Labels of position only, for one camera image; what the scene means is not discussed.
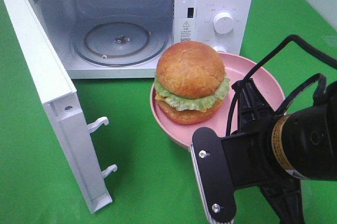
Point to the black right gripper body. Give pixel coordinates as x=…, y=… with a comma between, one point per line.
x=255, y=157

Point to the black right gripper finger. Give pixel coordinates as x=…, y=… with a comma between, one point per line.
x=254, y=113
x=285, y=198

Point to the burger with lettuce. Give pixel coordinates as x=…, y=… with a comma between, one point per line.
x=190, y=82

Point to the white microwave door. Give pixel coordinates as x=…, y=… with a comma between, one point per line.
x=58, y=96

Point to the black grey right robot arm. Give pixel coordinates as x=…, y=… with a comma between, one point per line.
x=309, y=134

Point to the lower white microwave knob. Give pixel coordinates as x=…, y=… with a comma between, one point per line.
x=220, y=49

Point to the white microwave knob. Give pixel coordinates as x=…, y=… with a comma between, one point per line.
x=220, y=49
x=223, y=22

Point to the upper white microwave knob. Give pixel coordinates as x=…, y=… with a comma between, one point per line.
x=223, y=22

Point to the glass microwave turntable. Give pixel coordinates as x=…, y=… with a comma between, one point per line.
x=121, y=40

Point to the white microwave oven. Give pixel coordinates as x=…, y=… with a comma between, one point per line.
x=191, y=20

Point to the black wrist camera mount plate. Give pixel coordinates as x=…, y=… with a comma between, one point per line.
x=213, y=176

